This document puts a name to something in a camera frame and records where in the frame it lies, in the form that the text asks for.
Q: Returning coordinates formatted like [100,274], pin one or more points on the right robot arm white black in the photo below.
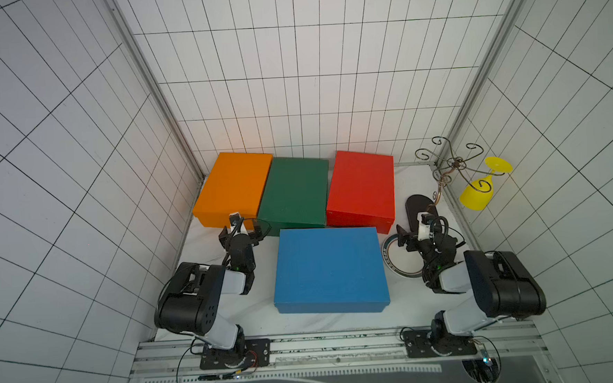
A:
[500,287]

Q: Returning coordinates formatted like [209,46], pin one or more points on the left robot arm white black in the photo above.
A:
[189,302]

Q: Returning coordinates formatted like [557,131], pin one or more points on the blue shoebox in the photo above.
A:
[330,270]

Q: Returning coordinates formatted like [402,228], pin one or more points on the green shoebox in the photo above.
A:
[295,195]

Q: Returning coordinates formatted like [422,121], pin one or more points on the metal wire cup stand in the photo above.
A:
[443,174]

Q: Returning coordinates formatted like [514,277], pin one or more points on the red shoebox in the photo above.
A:
[362,192]

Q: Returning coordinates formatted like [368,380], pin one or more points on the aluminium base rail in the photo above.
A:
[346,349]

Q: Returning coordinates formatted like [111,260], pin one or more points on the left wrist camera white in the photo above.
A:
[236,221]

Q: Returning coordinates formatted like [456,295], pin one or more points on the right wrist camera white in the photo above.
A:
[424,225]

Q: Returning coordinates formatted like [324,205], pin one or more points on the yellow plastic wine glass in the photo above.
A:
[478,194]

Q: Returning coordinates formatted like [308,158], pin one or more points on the white plate striped rim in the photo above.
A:
[412,261]

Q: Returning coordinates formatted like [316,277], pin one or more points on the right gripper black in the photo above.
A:
[416,239]

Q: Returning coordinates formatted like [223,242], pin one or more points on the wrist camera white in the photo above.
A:
[236,221]
[424,225]

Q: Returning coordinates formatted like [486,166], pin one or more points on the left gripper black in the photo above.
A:
[238,234]

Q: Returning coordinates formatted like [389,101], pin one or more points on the orange shoebox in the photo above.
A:
[234,186]

